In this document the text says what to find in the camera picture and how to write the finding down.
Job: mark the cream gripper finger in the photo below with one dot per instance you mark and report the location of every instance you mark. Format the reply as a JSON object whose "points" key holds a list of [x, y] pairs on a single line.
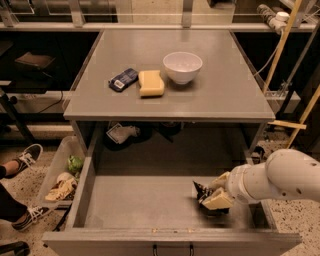
{"points": [[219, 181], [219, 199]]}

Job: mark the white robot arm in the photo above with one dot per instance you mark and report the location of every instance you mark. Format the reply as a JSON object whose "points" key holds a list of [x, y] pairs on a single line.
{"points": [[287, 174]]}

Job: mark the grey open top drawer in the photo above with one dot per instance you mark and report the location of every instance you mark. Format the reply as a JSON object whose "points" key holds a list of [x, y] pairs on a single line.
{"points": [[131, 199]]}

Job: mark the grey cabinet table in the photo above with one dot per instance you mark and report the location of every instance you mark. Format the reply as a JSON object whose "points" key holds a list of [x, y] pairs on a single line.
{"points": [[220, 107]]}

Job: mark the white black bag under table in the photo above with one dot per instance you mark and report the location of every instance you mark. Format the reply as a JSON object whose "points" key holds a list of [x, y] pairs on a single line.
{"points": [[119, 134]]}

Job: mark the yellow sponge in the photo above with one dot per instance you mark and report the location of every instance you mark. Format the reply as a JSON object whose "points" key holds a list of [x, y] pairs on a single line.
{"points": [[151, 83]]}

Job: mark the white ceramic bowl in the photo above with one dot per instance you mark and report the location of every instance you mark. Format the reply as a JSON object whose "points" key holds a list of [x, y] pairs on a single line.
{"points": [[182, 67]]}

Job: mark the blue snack packet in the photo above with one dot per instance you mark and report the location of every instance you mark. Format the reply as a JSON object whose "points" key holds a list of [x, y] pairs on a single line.
{"points": [[123, 80]]}

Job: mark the green crumpled item in bin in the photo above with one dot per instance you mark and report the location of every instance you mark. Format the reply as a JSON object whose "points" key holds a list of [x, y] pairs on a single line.
{"points": [[75, 163]]}

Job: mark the tan crumpled bag in bin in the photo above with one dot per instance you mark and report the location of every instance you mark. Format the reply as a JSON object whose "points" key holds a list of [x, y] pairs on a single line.
{"points": [[64, 188]]}

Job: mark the clear plastic bin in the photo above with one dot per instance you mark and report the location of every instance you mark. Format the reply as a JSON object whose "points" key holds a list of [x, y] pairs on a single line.
{"points": [[69, 146]]}

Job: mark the black white sneaker lower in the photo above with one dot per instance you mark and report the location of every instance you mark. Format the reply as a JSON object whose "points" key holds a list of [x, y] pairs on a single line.
{"points": [[33, 215]]}

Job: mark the black white sneaker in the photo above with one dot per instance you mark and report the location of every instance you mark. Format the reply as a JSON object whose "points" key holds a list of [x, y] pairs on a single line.
{"points": [[25, 160], [33, 215]]}

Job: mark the black white sneaker upper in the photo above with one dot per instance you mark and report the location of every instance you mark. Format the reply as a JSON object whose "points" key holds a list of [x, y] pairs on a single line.
{"points": [[25, 160]]}

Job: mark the wooden stick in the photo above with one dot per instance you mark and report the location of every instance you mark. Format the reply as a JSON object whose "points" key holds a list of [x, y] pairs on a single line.
{"points": [[281, 45]]}

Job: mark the dark box on shelf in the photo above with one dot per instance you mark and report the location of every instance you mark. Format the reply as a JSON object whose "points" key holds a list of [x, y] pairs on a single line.
{"points": [[33, 66]]}

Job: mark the black drawer handle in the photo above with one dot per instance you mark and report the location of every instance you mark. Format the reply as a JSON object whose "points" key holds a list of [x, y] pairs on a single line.
{"points": [[172, 251]]}

